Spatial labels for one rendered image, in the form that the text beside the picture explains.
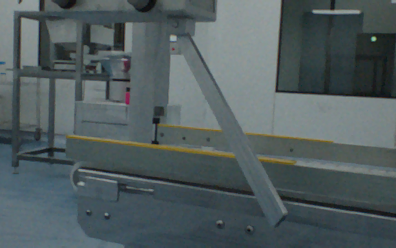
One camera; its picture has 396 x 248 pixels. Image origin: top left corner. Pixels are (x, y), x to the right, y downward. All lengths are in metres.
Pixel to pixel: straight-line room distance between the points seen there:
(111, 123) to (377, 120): 3.39
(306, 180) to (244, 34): 5.51
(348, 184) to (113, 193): 0.32
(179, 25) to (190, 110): 5.58
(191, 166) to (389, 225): 0.24
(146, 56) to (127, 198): 0.38
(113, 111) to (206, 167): 2.86
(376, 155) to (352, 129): 5.09
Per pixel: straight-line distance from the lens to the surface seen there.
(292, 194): 0.61
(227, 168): 0.61
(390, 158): 0.84
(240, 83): 6.04
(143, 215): 0.69
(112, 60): 3.64
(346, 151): 0.85
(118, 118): 3.45
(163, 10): 0.62
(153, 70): 0.99
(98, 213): 0.73
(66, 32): 4.62
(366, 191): 0.58
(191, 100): 6.21
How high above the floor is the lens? 0.96
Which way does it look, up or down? 5 degrees down
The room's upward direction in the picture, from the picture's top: 3 degrees clockwise
